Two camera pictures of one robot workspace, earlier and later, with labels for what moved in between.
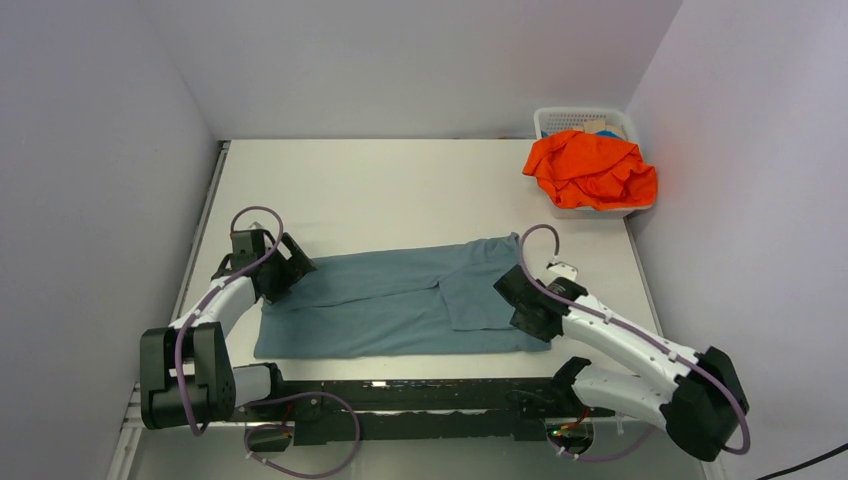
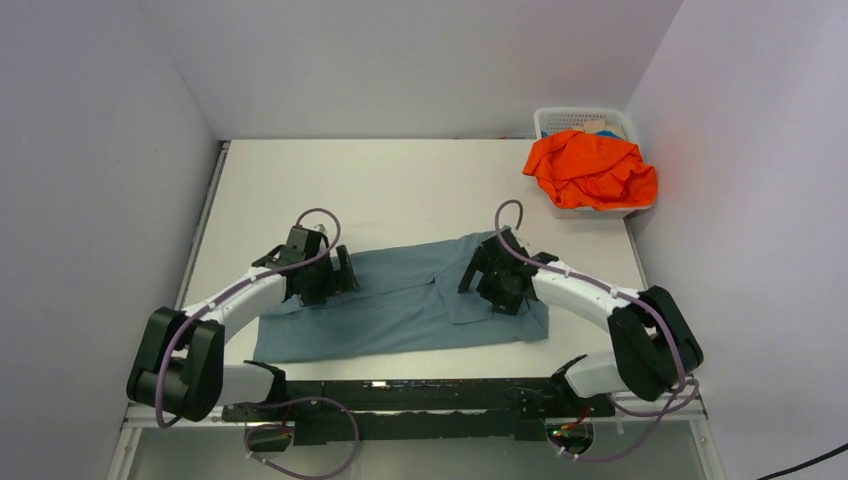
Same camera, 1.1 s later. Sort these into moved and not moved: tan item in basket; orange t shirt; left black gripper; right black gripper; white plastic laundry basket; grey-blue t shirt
Moved: right black gripper; left black gripper
Not moved: orange t shirt; tan item in basket; white plastic laundry basket; grey-blue t shirt
